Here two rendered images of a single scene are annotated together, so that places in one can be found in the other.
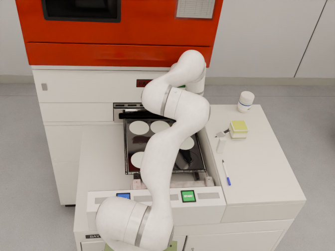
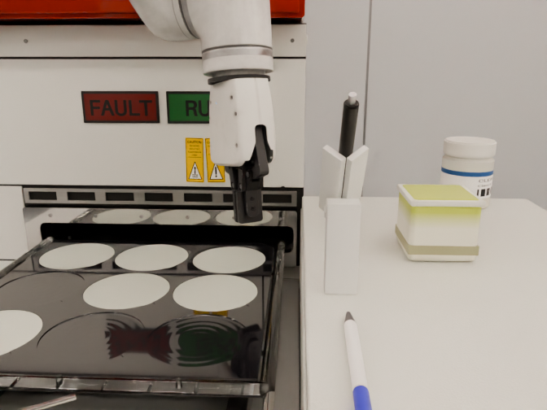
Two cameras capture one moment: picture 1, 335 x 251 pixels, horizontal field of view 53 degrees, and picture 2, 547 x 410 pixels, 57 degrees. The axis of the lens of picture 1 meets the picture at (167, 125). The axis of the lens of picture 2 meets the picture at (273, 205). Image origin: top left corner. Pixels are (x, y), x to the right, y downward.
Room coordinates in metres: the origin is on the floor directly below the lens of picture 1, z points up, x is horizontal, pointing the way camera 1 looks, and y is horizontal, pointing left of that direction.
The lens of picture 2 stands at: (0.66, -0.30, 1.17)
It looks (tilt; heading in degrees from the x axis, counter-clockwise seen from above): 16 degrees down; 15
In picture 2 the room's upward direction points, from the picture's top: straight up
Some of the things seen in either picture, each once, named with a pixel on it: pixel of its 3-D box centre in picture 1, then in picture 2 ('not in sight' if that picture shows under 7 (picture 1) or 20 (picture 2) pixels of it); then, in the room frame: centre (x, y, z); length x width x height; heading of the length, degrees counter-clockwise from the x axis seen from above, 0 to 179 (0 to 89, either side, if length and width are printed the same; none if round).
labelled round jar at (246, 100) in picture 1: (245, 102); (466, 172); (1.42, -0.39, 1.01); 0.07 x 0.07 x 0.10
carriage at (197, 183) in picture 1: (172, 190); not in sight; (0.90, -0.06, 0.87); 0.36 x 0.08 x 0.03; 102
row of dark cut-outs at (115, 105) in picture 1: (156, 104); (159, 196); (1.37, 0.07, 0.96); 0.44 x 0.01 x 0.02; 102
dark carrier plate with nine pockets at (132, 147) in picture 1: (162, 142); (127, 291); (1.16, 0.01, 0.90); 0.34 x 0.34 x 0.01; 12
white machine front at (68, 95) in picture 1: (121, 94); (48, 157); (1.34, 0.25, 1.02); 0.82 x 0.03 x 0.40; 102
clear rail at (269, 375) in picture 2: (198, 142); (276, 296); (1.19, -0.16, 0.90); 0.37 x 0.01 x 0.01; 12
